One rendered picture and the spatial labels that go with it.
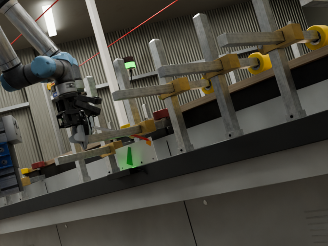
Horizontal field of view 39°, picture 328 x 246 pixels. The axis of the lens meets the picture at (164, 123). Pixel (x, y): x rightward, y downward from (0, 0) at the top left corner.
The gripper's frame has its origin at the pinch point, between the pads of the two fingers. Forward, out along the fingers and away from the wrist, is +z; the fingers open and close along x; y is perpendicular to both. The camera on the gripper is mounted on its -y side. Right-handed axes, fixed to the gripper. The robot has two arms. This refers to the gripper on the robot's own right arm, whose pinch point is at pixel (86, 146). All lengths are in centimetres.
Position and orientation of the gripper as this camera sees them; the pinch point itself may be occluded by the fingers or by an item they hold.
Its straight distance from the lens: 176.6
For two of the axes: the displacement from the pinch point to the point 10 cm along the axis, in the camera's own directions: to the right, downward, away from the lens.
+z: 2.6, 9.6, -0.9
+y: -7.3, 1.3, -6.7
